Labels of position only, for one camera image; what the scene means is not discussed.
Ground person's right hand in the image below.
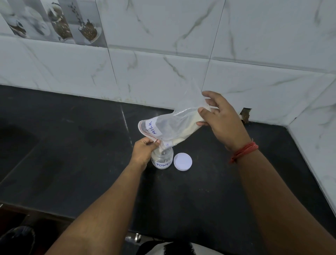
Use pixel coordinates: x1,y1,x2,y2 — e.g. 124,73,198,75
196,90,254,152

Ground person's left hand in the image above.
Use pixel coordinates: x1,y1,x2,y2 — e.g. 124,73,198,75
129,136,161,171

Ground small clear plastic jar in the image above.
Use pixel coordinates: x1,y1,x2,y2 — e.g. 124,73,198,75
151,146,174,171

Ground white jar lid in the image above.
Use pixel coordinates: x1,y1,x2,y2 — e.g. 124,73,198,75
173,152,193,172

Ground clear milk powder zip bag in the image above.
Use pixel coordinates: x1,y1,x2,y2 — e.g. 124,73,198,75
138,78,220,151

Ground person's right forearm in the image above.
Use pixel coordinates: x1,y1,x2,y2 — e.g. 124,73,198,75
235,147,336,255

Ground person's left forearm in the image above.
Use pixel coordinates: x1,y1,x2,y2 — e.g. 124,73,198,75
44,163,147,255

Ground red thread wristband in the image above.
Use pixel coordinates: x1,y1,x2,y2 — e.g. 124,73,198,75
230,140,259,164

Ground white and black mesh shirt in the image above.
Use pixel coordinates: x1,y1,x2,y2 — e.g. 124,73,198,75
136,237,218,255

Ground black shoe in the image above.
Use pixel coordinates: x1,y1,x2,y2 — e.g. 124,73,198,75
0,226,36,255

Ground brown wall pipe outlet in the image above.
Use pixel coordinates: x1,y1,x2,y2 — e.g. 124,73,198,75
240,107,252,124

